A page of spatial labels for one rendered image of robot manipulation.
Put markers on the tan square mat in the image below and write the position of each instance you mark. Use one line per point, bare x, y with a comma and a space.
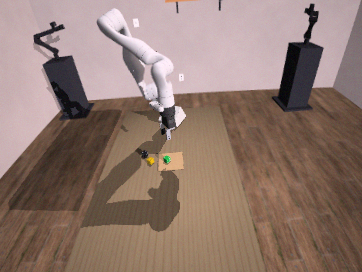
176, 162

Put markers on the yellow die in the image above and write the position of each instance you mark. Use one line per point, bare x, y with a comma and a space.
150, 160

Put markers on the green die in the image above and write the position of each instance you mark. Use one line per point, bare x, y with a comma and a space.
166, 159

